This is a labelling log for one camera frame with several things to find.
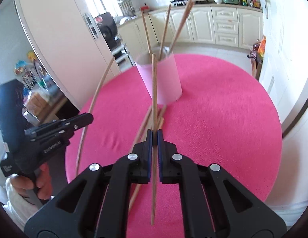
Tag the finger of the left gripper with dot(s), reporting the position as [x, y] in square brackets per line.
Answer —
[79, 121]
[48, 130]

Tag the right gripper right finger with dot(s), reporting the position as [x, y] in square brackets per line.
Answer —
[213, 202]

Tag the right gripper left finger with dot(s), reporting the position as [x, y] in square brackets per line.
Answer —
[96, 203]

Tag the wooden chopstick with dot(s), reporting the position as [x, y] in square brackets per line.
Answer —
[142, 127]
[162, 112]
[134, 196]
[91, 108]
[154, 139]
[160, 123]

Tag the black kitchen appliance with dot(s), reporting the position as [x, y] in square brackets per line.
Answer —
[108, 28]

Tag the cream lower kitchen cabinets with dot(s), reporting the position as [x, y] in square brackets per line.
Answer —
[214, 24]

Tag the person's left hand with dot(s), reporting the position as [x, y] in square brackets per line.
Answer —
[22, 184]

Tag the wooden chopstick on mat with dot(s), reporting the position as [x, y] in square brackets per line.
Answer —
[162, 112]
[134, 196]
[160, 123]
[142, 127]

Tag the cream sliding door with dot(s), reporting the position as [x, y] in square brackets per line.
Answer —
[68, 43]

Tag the round pink table mat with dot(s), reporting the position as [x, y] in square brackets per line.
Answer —
[224, 116]

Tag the white metal rack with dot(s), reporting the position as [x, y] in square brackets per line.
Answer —
[122, 55]

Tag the pink cylindrical utensil holder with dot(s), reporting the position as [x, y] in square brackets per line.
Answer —
[169, 88]

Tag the chopstick in holder left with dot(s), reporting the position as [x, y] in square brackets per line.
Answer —
[146, 34]

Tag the chopstick in holder middle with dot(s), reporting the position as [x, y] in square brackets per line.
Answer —
[164, 32]

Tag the white room door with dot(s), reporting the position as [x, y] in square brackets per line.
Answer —
[285, 67]

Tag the orange snack bag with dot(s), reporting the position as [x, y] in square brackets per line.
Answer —
[261, 47]

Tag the gas stove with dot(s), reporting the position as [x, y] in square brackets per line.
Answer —
[184, 2]

